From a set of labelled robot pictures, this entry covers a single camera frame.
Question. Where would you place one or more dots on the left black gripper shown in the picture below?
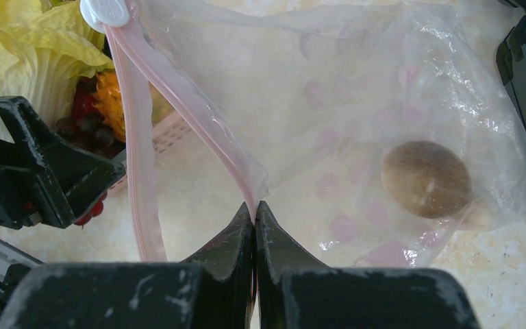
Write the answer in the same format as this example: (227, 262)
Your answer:
(44, 177)

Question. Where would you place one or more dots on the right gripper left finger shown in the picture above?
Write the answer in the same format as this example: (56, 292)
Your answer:
(209, 289)

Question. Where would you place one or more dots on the pink plastic food basket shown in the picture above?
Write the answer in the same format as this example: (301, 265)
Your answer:
(168, 134)

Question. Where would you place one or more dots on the dark red grape bunch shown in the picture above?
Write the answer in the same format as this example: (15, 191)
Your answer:
(90, 136)

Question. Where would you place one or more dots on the clear zip top bag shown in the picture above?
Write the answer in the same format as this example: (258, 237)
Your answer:
(298, 110)

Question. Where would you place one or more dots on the yellow napa cabbage toy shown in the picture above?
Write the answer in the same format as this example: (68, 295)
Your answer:
(43, 53)

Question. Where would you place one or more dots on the brown mushroom toy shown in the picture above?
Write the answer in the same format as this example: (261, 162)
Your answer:
(427, 179)

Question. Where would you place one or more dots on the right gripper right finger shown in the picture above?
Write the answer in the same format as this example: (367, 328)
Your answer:
(297, 290)

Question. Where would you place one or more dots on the orange spiky fruit toy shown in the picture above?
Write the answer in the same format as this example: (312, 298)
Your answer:
(108, 102)

